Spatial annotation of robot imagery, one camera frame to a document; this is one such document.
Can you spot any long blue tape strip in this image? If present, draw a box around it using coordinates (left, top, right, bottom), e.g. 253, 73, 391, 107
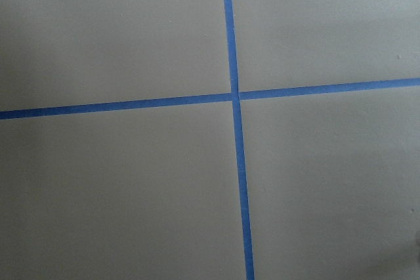
224, 0, 255, 279

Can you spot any crossing blue tape strip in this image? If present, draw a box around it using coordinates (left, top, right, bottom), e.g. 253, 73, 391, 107
1, 77, 419, 120

